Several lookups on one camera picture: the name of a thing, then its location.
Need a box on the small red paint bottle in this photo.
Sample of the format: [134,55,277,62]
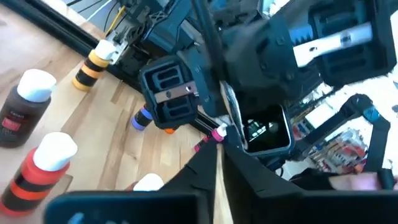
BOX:
[0,132,78,218]

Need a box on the black metal frame station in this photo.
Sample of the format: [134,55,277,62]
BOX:
[295,93,392,181]

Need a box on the yellow floor cable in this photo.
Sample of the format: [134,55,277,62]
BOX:
[104,4,127,35]

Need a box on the small magenta paint bottle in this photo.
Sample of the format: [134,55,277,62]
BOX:
[193,123,228,153]

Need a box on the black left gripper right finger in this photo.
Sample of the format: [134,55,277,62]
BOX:
[223,142,398,224]

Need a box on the small yellow paint bottle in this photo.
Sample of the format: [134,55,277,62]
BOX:
[72,39,118,93]

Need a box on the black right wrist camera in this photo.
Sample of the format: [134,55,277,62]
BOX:
[241,104,295,158]

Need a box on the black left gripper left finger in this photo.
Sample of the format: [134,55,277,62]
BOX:
[45,141,218,224]

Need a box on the small dark brown paint bottle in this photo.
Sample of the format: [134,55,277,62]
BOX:
[0,68,57,149]

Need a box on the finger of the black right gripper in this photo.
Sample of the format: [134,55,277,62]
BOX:
[307,0,398,88]
[139,55,200,130]

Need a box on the small purple paint bottle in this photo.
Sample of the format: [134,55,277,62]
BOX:
[130,105,154,131]

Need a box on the black aluminium table frame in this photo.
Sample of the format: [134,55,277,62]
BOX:
[0,0,224,134]

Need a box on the person's hand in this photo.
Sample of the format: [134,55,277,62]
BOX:
[328,172,398,191]

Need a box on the white floor cable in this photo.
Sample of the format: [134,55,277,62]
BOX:
[83,0,113,19]

